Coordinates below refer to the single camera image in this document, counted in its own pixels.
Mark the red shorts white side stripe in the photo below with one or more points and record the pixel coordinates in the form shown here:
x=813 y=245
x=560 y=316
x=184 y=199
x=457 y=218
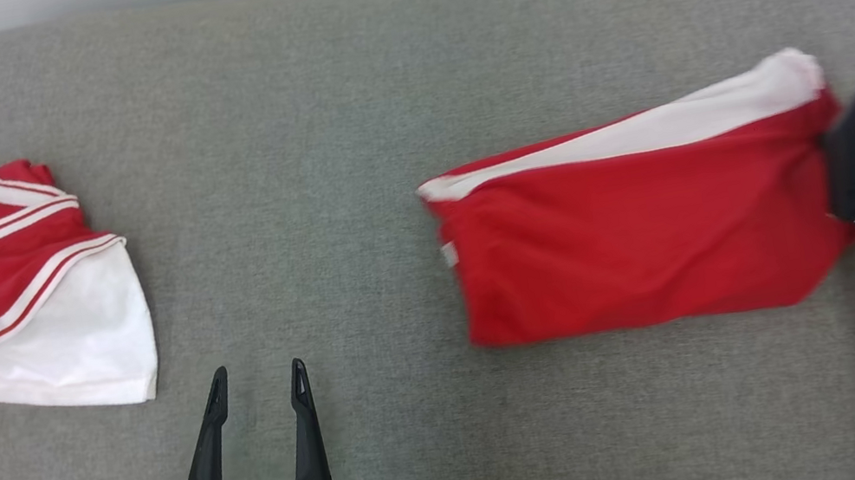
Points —
x=637 y=229

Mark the grey fabric sofa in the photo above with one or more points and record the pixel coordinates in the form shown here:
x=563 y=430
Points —
x=365 y=286

